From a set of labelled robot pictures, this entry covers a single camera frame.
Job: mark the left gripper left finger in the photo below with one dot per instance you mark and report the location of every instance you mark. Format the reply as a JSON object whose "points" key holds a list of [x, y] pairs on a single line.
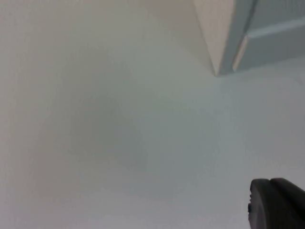
{"points": [[267, 205]]}

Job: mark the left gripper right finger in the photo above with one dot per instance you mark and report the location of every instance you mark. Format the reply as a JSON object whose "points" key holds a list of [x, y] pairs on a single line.
{"points": [[290, 190]]}

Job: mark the grey chest of drawers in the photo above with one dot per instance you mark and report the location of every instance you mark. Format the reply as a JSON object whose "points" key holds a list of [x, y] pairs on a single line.
{"points": [[262, 31]]}

